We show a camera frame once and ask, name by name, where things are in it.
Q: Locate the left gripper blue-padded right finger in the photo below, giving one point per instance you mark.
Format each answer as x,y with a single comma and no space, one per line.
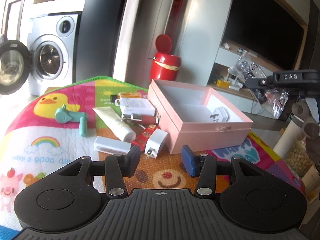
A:
206,168

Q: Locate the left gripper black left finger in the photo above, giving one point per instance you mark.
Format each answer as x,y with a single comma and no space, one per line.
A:
114,168

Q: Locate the white rectangular power bank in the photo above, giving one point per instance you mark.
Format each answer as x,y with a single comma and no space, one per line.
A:
111,146

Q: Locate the red patterned comb case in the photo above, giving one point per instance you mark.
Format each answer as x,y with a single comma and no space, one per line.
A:
142,138

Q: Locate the white wall charger plug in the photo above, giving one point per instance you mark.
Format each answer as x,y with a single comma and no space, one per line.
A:
155,143

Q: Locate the cream lotion tube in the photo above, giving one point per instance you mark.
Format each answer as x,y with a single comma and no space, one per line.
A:
114,122

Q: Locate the pink lip gloss tube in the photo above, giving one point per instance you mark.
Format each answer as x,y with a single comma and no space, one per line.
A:
140,119

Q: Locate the white packaged charger box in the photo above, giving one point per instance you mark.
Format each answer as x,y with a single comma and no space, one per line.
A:
135,106

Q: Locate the orange patterned card box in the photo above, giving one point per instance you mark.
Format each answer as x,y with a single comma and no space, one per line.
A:
114,97

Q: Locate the teal hand crank tool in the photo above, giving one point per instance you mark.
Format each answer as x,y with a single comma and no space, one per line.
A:
63,116

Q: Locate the pink open gift box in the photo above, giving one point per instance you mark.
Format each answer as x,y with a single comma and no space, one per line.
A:
184,112

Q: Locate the colourful cartoon play mat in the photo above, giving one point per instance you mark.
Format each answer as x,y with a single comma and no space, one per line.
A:
35,145

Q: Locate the white adapter inside box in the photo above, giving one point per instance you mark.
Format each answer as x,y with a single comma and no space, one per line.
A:
220,115

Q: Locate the black television screen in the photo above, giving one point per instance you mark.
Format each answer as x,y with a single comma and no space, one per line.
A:
266,28

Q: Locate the yellow toy on shelf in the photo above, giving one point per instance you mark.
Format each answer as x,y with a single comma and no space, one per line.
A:
222,84

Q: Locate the red pedal trash bin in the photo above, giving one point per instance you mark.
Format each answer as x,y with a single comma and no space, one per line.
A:
164,65

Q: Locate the silver front-load washing machine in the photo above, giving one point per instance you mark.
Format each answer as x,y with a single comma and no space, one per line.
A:
51,42

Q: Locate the round washing machine door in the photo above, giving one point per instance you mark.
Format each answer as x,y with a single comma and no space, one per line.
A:
15,66

